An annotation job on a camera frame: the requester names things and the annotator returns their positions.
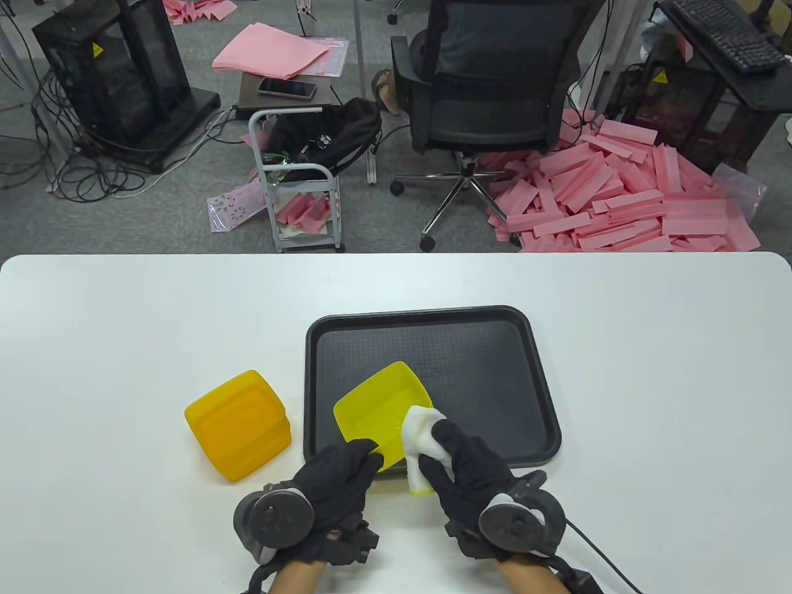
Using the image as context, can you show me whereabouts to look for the pink foam pieces in cart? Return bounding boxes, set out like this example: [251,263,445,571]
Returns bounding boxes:
[275,192,332,236]

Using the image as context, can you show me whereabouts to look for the stack of pink sheets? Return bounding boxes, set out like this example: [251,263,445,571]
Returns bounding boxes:
[212,23,330,81]

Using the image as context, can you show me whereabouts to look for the tangle of floor cables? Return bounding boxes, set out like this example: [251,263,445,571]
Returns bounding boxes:
[0,62,248,202]

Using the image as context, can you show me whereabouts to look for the person's right forearm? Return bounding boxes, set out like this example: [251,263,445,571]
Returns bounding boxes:
[497,554,569,594]

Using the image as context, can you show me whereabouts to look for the black keyboard stand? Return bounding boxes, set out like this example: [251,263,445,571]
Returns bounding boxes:
[656,0,792,115]

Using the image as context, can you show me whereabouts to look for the black battery pack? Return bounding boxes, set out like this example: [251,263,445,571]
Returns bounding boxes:
[557,569,604,594]

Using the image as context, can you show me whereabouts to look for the pile of pink foam strips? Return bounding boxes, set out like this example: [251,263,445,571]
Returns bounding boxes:
[476,108,763,253]

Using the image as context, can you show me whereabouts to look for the black mesh office chair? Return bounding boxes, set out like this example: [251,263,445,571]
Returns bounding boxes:
[389,0,607,252]

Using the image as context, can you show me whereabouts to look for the clear zip bag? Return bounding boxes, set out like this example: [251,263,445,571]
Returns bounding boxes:
[282,36,350,78]

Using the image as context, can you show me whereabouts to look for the white desk leg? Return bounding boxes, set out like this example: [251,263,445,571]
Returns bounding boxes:
[353,0,377,185]

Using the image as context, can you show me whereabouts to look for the person's left hand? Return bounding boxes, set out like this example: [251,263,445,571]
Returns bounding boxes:
[290,438,385,565]

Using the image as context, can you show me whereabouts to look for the black smartphone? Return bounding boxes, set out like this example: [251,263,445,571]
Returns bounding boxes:
[257,77,317,100]

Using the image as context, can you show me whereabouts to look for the person's left forearm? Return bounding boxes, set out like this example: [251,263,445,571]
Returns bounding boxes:
[271,560,324,594]

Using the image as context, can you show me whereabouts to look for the black backpack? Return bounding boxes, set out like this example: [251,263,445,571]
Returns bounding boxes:
[263,97,383,183]

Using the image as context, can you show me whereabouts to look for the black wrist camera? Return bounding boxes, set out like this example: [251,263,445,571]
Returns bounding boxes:
[327,519,380,566]
[444,520,493,561]

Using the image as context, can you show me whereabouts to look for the black and white controller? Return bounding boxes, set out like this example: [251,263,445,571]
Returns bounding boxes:
[478,470,567,557]
[233,486,315,565]

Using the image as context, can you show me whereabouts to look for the yellow plastic food container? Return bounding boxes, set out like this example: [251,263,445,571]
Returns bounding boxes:
[333,361,434,474]
[272,408,292,462]
[184,370,288,483]

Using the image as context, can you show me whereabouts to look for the black keyboard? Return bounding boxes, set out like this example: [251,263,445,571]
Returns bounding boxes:
[659,0,788,74]

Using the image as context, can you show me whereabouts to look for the white rolling cart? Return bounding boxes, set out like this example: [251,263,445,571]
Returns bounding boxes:
[249,106,346,253]

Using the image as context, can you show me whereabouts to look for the white yellow-edged dish cloth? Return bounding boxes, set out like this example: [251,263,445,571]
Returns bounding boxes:
[401,405,455,496]

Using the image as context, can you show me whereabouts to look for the patterned plastic bag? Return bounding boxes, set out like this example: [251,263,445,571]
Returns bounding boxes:
[207,179,268,234]

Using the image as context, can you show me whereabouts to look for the black cable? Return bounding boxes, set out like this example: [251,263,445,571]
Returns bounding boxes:
[564,519,645,594]

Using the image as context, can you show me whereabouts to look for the black plastic tray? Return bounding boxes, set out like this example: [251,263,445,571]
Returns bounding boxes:
[303,305,562,474]

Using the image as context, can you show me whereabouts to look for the person's right hand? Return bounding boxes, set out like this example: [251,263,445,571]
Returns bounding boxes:
[419,418,519,562]

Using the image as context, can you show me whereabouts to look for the clear plastic bag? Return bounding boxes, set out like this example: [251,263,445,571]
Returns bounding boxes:
[712,164,768,223]

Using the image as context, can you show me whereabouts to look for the small heap of pink foam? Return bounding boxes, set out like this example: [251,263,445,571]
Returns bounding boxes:
[162,0,238,27]

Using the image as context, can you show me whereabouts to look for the black computer cabinet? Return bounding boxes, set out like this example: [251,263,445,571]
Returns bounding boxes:
[622,31,774,174]
[32,0,222,174]

